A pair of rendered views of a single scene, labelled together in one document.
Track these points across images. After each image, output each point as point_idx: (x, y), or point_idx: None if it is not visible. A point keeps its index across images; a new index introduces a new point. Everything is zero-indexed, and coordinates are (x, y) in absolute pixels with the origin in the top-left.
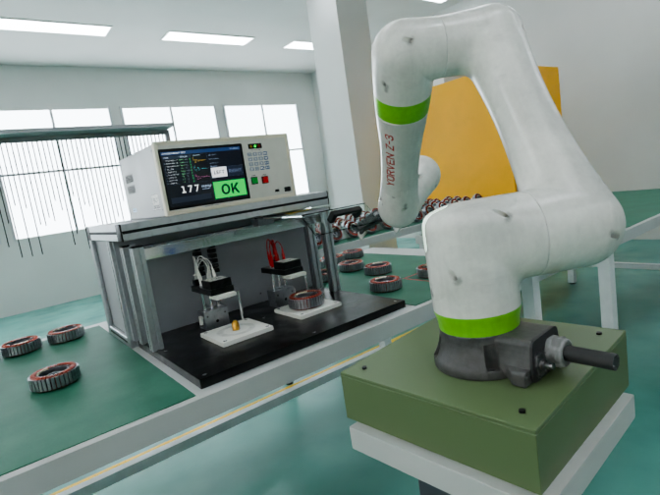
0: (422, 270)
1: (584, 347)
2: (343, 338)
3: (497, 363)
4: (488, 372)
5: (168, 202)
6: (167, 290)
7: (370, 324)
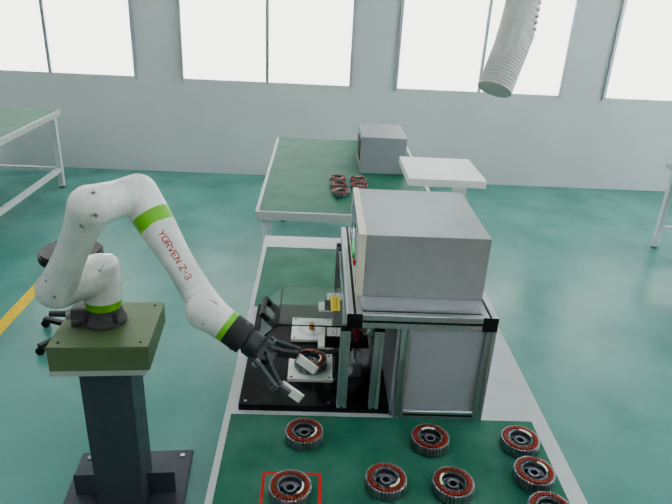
0: (289, 469)
1: (63, 334)
2: (238, 359)
3: None
4: None
5: (350, 232)
6: None
7: (238, 378)
